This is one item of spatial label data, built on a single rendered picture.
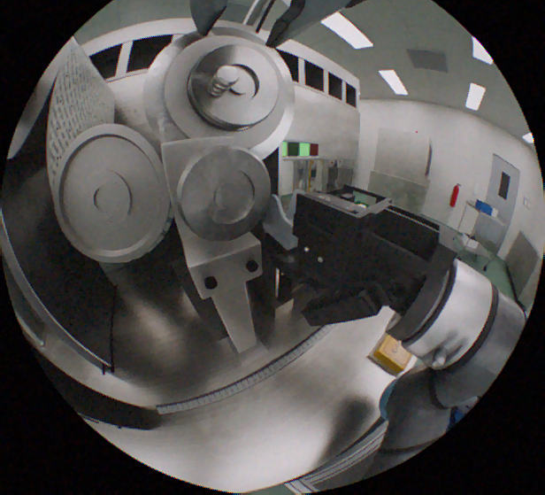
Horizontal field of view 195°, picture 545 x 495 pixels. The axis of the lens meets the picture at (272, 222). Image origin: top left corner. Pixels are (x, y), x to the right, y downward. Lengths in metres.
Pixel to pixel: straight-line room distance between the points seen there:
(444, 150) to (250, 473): 4.73
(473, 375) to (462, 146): 4.57
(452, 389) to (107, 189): 0.31
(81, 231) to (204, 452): 0.32
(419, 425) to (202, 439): 0.26
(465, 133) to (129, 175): 4.78
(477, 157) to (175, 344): 4.89
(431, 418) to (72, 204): 0.36
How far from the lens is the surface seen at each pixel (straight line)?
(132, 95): 0.51
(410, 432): 0.21
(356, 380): 0.33
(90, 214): 0.17
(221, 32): 0.19
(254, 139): 0.15
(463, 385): 0.17
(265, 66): 0.16
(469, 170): 4.64
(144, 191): 0.15
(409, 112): 4.80
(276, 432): 0.30
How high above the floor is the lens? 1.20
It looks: 27 degrees down
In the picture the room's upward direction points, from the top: straight up
